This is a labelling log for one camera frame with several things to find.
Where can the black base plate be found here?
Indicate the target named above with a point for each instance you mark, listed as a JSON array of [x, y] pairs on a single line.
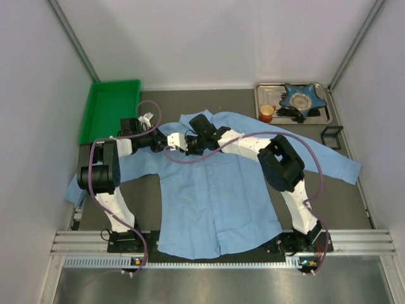
[[287, 244]]

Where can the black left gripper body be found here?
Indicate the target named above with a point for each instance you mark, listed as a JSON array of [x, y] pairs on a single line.
[[161, 143]]

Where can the black brooch box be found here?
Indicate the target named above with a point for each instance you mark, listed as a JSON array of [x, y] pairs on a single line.
[[330, 137]]

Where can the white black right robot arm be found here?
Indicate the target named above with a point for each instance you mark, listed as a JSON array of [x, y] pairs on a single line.
[[282, 167]]

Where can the green plastic tray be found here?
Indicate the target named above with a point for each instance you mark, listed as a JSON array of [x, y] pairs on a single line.
[[108, 103]]

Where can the light blue button shirt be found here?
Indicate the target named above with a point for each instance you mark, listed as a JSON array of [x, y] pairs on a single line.
[[224, 198]]

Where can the black comb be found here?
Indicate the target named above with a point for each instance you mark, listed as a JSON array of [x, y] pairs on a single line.
[[293, 114]]

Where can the white slotted cable duct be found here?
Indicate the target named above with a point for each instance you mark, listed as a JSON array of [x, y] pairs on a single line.
[[133, 263]]

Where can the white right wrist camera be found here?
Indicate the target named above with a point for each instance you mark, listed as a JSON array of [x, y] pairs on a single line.
[[176, 142]]

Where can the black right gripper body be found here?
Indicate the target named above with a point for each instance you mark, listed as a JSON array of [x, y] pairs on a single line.
[[191, 143]]

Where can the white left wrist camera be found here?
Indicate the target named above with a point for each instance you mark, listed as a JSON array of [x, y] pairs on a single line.
[[145, 121]]

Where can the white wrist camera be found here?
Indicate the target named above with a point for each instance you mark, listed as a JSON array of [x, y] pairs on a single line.
[[176, 142], [145, 121]]

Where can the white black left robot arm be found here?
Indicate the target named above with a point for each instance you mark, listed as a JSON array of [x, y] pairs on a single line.
[[99, 172]]

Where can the silver metal tray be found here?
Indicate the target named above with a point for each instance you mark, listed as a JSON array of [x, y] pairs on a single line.
[[273, 94]]

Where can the orange cup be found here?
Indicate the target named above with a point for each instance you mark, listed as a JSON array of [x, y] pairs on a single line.
[[266, 113]]

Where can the blue star-shaped dish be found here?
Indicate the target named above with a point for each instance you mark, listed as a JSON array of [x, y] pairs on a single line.
[[302, 97]]

